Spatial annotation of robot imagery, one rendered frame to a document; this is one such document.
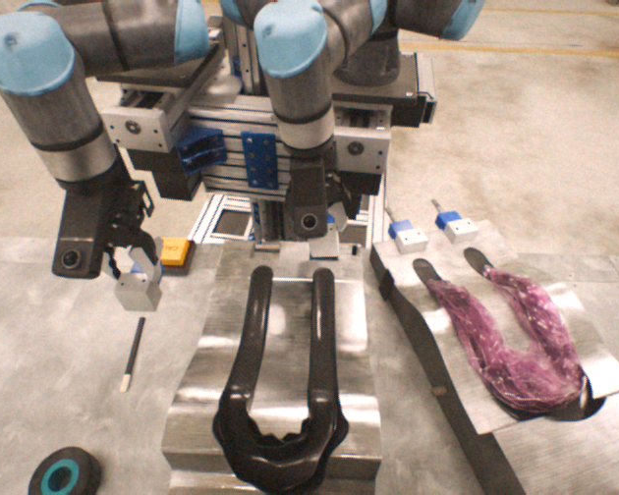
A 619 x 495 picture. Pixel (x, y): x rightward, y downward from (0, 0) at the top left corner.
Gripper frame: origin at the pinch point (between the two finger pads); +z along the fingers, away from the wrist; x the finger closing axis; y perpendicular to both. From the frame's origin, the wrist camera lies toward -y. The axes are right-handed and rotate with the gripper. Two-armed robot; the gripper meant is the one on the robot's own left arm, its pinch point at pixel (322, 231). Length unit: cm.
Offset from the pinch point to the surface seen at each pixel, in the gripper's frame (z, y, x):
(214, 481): 1.1, -37.4, 13.8
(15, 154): 87, 137, 205
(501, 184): 126, 118, -90
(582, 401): 9.2, -26.0, -36.2
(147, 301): -4.1, -14.2, 26.6
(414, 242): 9.1, 2.8, -16.6
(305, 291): 4.0, -9.5, 3.5
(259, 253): 6.5, 0.2, 13.0
